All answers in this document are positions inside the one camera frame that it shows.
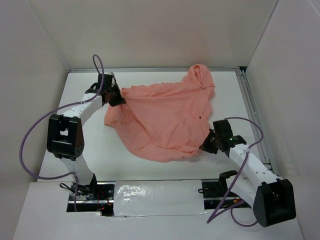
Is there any purple camera cable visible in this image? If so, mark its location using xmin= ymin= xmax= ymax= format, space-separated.
xmin=19 ymin=54 xmax=105 ymax=213
xmin=206 ymin=116 xmax=265 ymax=228

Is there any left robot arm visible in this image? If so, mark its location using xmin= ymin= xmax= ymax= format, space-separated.
xmin=46 ymin=72 xmax=126 ymax=200

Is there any glossy white tape sheet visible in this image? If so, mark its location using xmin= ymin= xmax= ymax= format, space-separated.
xmin=113 ymin=180 xmax=206 ymax=217

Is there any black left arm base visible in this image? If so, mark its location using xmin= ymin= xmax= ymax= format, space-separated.
xmin=59 ymin=182 xmax=115 ymax=217

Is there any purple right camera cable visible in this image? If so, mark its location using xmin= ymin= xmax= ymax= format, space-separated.
xmin=206 ymin=116 xmax=265 ymax=228

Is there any aluminium frame rail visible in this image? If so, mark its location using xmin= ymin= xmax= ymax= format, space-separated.
xmin=65 ymin=67 xmax=273 ymax=181

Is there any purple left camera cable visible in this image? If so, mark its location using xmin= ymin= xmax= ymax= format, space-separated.
xmin=19 ymin=54 xmax=105 ymax=213

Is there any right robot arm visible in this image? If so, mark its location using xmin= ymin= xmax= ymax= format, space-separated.
xmin=199 ymin=117 xmax=296 ymax=228

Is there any pink zip jacket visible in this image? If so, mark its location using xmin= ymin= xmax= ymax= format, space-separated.
xmin=104 ymin=64 xmax=215 ymax=163

